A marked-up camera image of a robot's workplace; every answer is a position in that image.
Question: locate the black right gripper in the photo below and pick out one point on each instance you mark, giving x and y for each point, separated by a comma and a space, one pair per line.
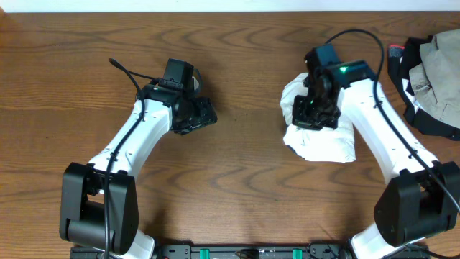
302, 118

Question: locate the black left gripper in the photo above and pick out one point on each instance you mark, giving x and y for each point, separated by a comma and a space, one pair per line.
200, 115

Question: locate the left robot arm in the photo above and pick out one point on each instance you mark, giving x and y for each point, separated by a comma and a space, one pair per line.
99, 207

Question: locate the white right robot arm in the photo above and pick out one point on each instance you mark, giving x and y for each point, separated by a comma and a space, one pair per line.
421, 198

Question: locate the black garment with red trim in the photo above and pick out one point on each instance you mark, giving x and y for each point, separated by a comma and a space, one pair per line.
400, 59

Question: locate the white t-shirt with black stripes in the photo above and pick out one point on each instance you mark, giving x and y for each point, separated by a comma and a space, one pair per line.
325, 145

